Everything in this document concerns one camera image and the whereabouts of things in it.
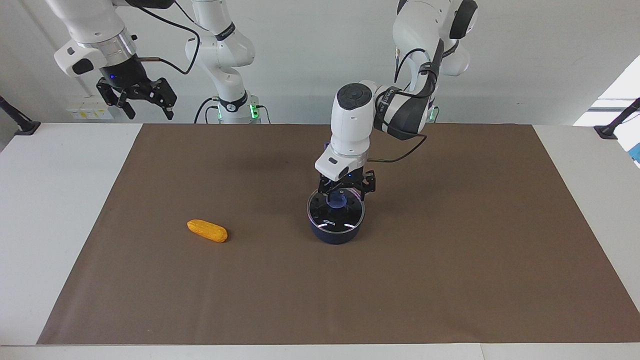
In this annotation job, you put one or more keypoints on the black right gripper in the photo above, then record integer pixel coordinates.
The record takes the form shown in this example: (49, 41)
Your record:
(125, 75)

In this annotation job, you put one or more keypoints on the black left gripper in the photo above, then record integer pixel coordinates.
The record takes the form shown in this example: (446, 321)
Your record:
(350, 182)

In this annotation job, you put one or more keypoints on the glass lid with blue knob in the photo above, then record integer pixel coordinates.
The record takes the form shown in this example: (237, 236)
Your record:
(335, 217)

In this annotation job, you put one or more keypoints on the yellow toy corn cob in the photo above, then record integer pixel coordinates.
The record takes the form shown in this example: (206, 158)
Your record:
(207, 231)

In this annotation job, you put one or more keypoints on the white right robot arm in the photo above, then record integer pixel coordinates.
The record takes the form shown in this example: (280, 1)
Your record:
(95, 25)

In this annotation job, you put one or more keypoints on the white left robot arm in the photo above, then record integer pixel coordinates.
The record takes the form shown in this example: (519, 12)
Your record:
(352, 125)

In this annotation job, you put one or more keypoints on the black clamp stand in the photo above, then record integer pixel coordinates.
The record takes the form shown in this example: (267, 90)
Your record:
(25, 127)
(607, 131)

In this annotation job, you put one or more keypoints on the brown table mat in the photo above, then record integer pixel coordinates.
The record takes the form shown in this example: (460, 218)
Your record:
(200, 300)

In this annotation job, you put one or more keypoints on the light blue object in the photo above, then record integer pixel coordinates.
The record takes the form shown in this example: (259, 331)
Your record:
(636, 152)

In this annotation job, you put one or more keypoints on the white wall socket strip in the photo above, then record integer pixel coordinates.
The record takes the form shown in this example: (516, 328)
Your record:
(82, 114)

